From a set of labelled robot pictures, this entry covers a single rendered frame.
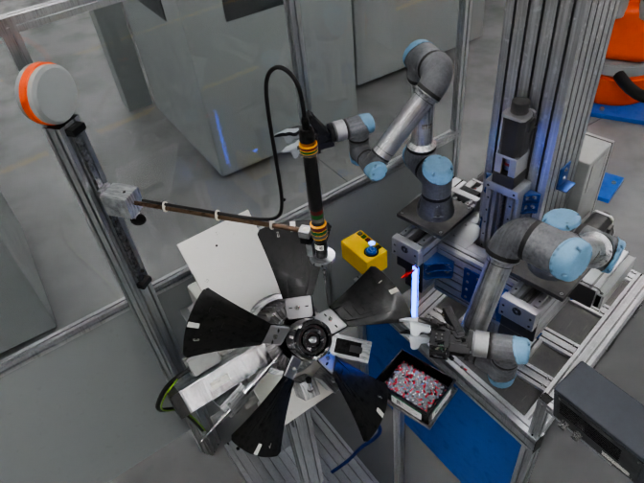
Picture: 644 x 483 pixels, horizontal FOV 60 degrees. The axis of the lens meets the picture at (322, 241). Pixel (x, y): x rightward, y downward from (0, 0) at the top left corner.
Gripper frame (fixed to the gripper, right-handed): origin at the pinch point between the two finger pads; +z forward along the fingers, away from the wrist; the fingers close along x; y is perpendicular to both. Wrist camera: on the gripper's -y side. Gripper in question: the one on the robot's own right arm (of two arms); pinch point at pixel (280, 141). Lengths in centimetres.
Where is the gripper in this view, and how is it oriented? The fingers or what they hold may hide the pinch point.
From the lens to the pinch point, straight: 199.8
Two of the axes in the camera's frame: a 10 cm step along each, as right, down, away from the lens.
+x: -3.4, -7.1, 6.2
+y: 0.5, 6.5, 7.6
